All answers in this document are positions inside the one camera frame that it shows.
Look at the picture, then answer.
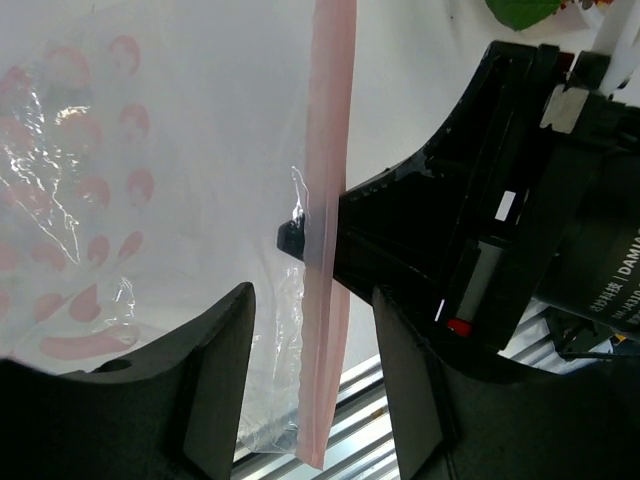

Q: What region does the clear pink zip top bag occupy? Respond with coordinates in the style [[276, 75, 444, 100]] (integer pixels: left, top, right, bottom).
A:
[[1, 1, 357, 468]]

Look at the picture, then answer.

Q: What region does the large green leaf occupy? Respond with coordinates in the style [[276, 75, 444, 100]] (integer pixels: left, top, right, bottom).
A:
[[485, 0, 563, 31]]

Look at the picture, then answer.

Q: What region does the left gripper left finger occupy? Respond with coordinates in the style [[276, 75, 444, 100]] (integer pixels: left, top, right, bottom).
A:
[[1, 283, 256, 479]]

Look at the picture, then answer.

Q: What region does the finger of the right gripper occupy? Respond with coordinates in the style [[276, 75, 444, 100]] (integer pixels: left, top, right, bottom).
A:
[[277, 217, 305, 261]]

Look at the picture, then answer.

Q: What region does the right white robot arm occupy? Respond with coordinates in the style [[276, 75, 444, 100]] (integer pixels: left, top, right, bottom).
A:
[[320, 1, 639, 353]]

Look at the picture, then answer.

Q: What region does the aluminium mounting rail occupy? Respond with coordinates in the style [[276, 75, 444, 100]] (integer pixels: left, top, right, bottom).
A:
[[232, 304, 551, 480]]

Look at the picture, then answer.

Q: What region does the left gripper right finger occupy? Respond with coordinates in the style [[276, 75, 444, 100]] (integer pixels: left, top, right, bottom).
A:
[[373, 289, 639, 479]]

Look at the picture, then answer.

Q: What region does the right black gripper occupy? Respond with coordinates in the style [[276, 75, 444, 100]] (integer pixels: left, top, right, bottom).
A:
[[337, 42, 639, 350]]

